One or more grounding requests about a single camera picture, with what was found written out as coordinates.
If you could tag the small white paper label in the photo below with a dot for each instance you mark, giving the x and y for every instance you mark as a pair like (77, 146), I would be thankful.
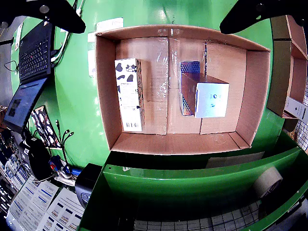
(91, 37)

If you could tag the black laptop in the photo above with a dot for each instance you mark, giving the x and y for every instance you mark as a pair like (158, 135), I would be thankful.
(33, 55)

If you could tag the teal holographic carton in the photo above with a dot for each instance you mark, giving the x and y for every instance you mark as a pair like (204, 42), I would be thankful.
(190, 67)

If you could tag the copper carton with white end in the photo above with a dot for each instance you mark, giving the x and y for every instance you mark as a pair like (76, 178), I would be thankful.
(211, 101)

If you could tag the white cow print carton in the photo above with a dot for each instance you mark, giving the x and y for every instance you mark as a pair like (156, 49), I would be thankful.
(130, 96)

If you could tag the flat cow print card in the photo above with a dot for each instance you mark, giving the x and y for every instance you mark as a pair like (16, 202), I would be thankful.
(45, 127)

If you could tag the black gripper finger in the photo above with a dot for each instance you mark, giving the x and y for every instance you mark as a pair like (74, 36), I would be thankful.
(60, 14)
(243, 16)

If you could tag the shallow cardboard tray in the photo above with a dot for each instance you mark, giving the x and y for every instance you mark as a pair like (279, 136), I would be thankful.
(168, 144)

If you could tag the black desktop device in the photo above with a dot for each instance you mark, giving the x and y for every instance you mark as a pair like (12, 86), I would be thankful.
(38, 158)

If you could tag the beige tape roll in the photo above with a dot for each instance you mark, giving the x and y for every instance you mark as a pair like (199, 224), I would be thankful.
(267, 183)

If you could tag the white paper sheet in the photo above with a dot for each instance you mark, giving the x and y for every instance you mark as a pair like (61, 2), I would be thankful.
(91, 62)

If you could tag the printed paper sheet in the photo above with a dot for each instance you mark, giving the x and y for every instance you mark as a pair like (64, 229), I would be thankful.
(31, 204)
(65, 211)

